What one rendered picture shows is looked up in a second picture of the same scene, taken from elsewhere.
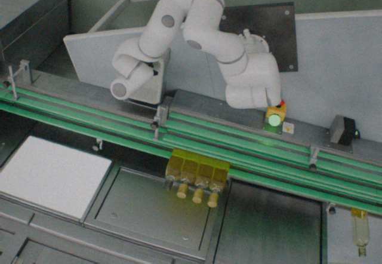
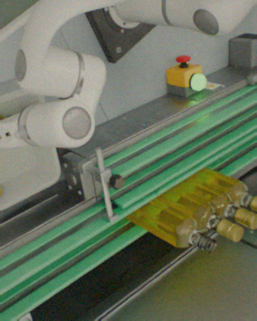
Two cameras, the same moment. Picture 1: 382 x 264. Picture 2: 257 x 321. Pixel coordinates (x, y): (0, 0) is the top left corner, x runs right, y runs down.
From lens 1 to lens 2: 0.96 m
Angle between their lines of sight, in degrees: 38
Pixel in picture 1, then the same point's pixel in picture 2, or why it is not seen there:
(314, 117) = (212, 62)
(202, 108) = (120, 132)
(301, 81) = not seen: hidden behind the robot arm
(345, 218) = not seen: outside the picture
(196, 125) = (144, 150)
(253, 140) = (207, 115)
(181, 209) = (231, 273)
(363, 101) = not seen: hidden behind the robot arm
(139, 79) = (99, 74)
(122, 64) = (56, 65)
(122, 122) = (38, 250)
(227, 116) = (152, 118)
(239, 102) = (239, 9)
